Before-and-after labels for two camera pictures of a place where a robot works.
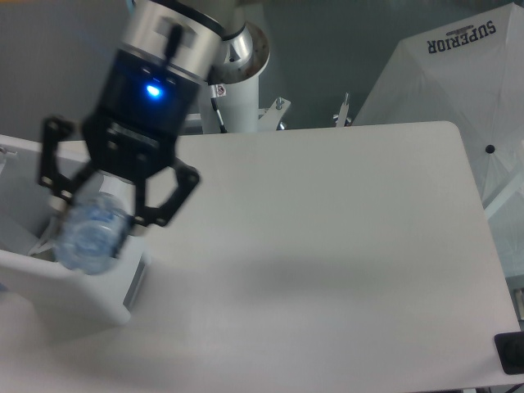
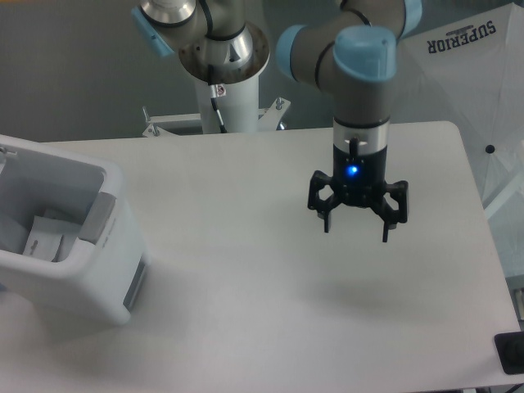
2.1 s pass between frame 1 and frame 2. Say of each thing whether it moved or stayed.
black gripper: moved
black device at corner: stayed
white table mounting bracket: stayed
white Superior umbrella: stayed
